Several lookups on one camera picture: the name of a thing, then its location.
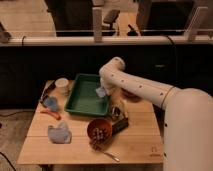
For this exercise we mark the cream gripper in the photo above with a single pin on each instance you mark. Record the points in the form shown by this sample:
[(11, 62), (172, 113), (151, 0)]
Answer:
[(109, 90)]

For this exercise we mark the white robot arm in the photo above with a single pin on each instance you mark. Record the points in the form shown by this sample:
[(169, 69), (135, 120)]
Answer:
[(188, 122)]

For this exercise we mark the green plastic tray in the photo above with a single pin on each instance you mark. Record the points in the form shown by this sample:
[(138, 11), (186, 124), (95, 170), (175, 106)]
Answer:
[(83, 99)]

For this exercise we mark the dark red bowl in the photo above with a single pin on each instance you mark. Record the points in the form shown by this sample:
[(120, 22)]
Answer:
[(129, 94)]

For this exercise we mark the small metal cup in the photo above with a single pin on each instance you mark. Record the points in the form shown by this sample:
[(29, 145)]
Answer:
[(115, 113)]

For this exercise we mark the yellow corn piece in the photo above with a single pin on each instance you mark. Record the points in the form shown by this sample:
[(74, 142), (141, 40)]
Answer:
[(123, 108)]

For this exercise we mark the orange bowl with pinecone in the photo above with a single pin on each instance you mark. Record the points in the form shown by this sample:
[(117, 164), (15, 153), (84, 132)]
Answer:
[(99, 131)]

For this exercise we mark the wooden table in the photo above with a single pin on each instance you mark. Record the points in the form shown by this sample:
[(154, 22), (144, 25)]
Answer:
[(139, 143)]

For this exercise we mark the white cup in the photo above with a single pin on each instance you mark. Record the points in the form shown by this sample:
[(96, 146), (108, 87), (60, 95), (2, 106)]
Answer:
[(62, 84)]

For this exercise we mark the small blue toy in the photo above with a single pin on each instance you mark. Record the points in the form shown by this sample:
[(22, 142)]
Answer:
[(51, 103)]

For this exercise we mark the crumpled blue cloth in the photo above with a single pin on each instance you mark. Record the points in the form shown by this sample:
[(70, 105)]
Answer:
[(60, 134)]

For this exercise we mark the metal spoon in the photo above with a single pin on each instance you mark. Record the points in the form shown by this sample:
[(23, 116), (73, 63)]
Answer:
[(97, 148)]

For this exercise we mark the orange handled tool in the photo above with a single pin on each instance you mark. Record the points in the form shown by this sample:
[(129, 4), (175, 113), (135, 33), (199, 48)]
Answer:
[(53, 114)]

